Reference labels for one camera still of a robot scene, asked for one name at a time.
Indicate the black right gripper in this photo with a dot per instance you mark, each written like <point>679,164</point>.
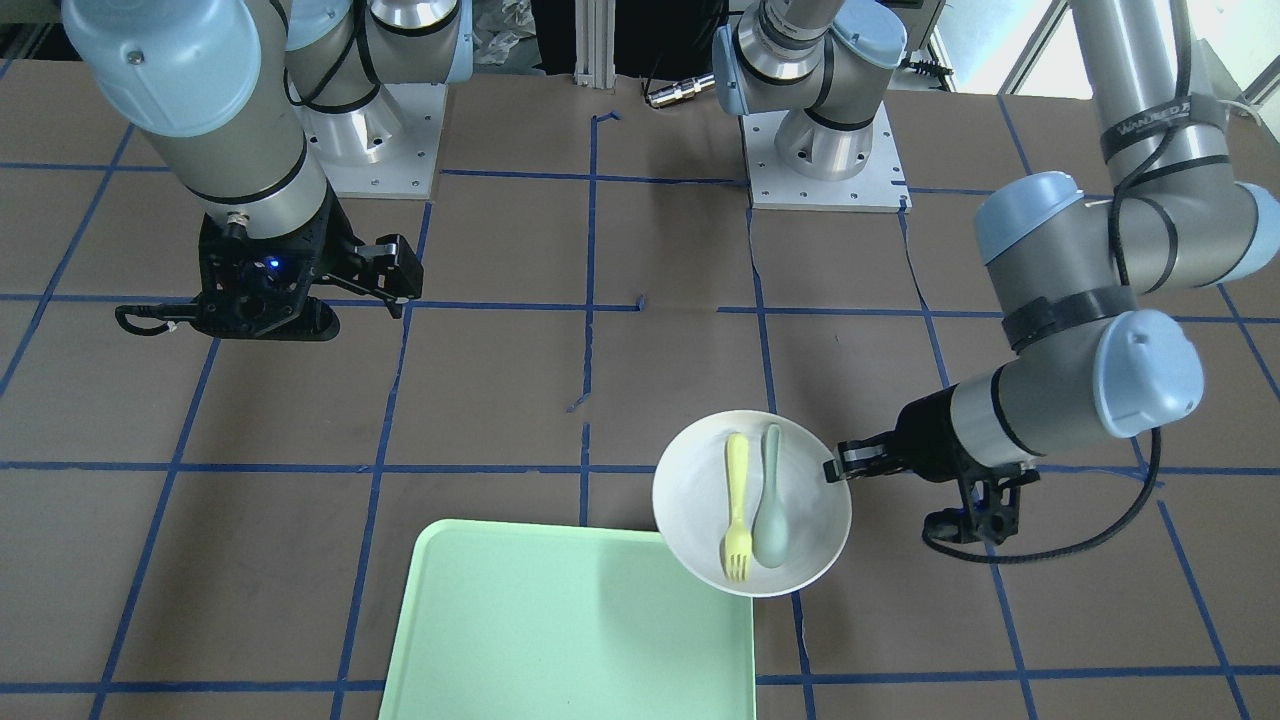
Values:
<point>328,232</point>

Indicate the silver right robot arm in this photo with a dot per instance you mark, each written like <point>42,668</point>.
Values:
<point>249,103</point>

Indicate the mint green tray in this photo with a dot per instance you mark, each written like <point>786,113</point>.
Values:
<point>526,621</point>

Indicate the yellow plastic fork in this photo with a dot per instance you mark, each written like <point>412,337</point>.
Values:
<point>737,542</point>

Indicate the grey-green plastic spoon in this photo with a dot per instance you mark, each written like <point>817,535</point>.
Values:
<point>771,530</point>

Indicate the white round plate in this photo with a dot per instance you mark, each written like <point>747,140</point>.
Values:
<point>690,502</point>

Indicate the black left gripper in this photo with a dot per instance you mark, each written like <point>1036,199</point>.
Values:
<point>925,431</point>

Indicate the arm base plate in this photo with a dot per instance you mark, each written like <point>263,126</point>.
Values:
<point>386,150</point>
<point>796,164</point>

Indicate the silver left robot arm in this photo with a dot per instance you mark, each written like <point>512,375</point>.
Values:
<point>1090,364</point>

